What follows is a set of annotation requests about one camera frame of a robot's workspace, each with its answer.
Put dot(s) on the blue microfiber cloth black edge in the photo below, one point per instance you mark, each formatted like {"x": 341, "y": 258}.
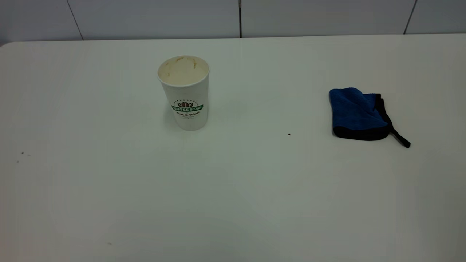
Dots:
{"x": 355, "y": 112}

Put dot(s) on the white paper coffee cup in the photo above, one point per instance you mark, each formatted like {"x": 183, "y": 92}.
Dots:
{"x": 185, "y": 94}

